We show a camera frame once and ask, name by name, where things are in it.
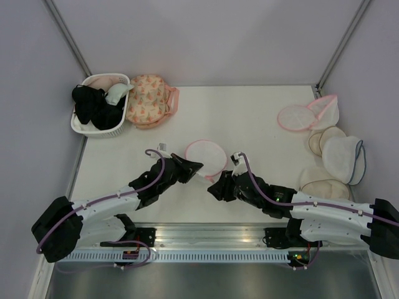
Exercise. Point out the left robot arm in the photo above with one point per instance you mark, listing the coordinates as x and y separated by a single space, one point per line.
136 195

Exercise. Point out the black bras in basket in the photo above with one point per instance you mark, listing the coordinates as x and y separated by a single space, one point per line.
91 107

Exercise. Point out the left aluminium corner post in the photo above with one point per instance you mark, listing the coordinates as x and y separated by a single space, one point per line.
66 35

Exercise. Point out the white plastic laundry basket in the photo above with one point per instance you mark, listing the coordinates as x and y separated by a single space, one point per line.
101 81

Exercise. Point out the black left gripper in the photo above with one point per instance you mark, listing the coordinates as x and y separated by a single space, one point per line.
189 168

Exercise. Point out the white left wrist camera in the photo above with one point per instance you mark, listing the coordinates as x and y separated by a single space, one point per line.
162 147

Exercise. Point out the pink rimmed mesh laundry bag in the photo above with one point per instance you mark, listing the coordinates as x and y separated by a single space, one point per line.
211 155

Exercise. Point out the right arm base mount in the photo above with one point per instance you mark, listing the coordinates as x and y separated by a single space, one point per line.
286 237

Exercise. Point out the pink mesh laundry bag open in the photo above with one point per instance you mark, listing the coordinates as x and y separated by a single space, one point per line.
326 112

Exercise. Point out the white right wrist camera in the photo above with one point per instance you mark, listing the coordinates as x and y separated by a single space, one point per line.
240 164

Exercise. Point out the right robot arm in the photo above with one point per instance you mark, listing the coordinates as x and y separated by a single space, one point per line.
312 219

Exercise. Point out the beige bra cup upper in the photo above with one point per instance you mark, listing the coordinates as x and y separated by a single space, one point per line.
318 138

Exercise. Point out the white bra in basket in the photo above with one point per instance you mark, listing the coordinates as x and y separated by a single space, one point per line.
116 92

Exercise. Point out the aluminium front rail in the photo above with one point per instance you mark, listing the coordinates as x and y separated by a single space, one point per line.
205 233

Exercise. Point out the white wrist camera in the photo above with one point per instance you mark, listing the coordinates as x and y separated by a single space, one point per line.
240 164
162 147

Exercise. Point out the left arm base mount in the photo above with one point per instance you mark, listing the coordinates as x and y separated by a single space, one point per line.
132 234

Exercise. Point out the white slotted cable duct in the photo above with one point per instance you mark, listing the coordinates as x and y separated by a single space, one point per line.
182 256

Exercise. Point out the pink mesh laundry bag flat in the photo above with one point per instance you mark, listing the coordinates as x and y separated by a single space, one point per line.
296 118

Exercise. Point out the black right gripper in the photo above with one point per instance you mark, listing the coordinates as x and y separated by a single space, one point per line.
222 187

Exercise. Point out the aluminium corner post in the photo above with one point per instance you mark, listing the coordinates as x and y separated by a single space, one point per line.
66 35
344 40

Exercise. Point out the floral peach bra case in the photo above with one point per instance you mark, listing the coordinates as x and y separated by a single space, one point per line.
151 101

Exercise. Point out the right aluminium corner post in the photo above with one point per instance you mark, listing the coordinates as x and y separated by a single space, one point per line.
344 40

